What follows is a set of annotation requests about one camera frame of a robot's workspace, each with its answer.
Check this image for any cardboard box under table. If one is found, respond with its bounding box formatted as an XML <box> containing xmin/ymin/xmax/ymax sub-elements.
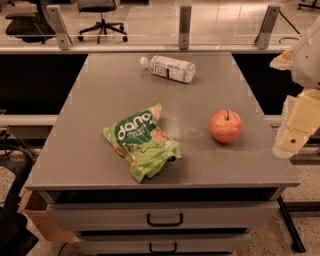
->
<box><xmin>19</xmin><ymin>190</ymin><xmax>75</xmax><ymax>243</ymax></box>

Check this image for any left metal glass bracket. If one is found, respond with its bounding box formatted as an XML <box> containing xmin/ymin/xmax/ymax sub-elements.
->
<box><xmin>47</xmin><ymin>5</ymin><xmax>72</xmax><ymax>50</ymax></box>

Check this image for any black office chair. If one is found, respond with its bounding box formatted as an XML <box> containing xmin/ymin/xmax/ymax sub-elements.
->
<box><xmin>6</xmin><ymin>0</ymin><xmax>56</xmax><ymax>44</ymax></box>
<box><xmin>77</xmin><ymin>0</ymin><xmax>128</xmax><ymax>43</ymax></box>

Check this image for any black table leg bar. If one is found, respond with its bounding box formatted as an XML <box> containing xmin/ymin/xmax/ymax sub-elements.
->
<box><xmin>277</xmin><ymin>197</ymin><xmax>306</xmax><ymax>253</ymax></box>

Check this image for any metal glass bracket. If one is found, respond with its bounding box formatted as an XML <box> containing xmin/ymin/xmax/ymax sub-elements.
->
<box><xmin>254</xmin><ymin>5</ymin><xmax>280</xmax><ymax>50</ymax></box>
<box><xmin>47</xmin><ymin>5</ymin><xmax>72</xmax><ymax>50</ymax></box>
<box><xmin>178</xmin><ymin>5</ymin><xmax>192</xmax><ymax>50</ymax></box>

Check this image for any black office chair left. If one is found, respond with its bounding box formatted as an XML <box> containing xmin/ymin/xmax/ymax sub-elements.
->
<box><xmin>6</xmin><ymin>0</ymin><xmax>56</xmax><ymax>44</ymax></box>

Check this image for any right metal glass bracket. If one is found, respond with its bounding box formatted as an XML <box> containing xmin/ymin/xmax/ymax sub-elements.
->
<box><xmin>254</xmin><ymin>5</ymin><xmax>280</xmax><ymax>50</ymax></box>

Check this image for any middle metal glass bracket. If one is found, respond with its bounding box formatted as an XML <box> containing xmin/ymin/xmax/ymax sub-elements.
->
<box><xmin>178</xmin><ymin>5</ymin><xmax>192</xmax><ymax>50</ymax></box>

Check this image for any clear blue plastic water bottle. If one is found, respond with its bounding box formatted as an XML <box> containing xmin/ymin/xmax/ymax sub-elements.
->
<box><xmin>140</xmin><ymin>55</ymin><xmax>196</xmax><ymax>83</ymax></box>

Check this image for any chair base top right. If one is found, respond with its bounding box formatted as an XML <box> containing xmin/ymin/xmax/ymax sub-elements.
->
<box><xmin>298</xmin><ymin>0</ymin><xmax>320</xmax><ymax>10</ymax></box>

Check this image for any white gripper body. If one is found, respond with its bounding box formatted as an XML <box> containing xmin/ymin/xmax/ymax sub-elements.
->
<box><xmin>291</xmin><ymin>17</ymin><xmax>320</xmax><ymax>89</ymax></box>

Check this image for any green chips bag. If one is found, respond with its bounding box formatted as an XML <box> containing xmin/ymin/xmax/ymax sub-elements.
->
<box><xmin>103</xmin><ymin>103</ymin><xmax>182</xmax><ymax>183</ymax></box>

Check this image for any black chair foreground left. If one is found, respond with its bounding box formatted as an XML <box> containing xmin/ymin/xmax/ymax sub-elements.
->
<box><xmin>0</xmin><ymin>144</ymin><xmax>39</xmax><ymax>256</ymax></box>

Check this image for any grey lower drawer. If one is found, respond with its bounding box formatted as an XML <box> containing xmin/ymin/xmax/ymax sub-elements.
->
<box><xmin>77</xmin><ymin>233</ymin><xmax>250</xmax><ymax>255</ymax></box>

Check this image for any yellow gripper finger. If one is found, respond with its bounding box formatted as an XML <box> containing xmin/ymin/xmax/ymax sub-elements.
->
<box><xmin>272</xmin><ymin>89</ymin><xmax>320</xmax><ymax>158</ymax></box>
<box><xmin>270</xmin><ymin>46</ymin><xmax>295</xmax><ymax>70</ymax></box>

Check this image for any black floor cable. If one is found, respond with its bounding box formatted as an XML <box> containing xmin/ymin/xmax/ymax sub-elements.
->
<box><xmin>278</xmin><ymin>9</ymin><xmax>302</xmax><ymax>45</ymax></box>

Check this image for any black office chair centre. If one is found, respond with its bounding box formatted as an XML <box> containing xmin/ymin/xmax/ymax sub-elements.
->
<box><xmin>77</xmin><ymin>0</ymin><xmax>128</xmax><ymax>43</ymax></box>

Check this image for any red apple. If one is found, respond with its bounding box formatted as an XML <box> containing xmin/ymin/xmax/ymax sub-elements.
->
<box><xmin>209</xmin><ymin>110</ymin><xmax>242</xmax><ymax>144</ymax></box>

